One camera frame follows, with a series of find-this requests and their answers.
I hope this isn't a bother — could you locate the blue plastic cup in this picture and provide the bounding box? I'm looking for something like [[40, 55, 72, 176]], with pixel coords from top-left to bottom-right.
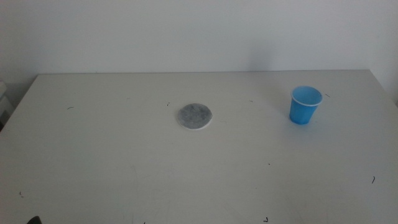
[[289, 85, 323, 126]]

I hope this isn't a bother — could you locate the round grey cup mat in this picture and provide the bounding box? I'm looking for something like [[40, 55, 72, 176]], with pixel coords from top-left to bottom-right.
[[177, 103, 213, 131]]

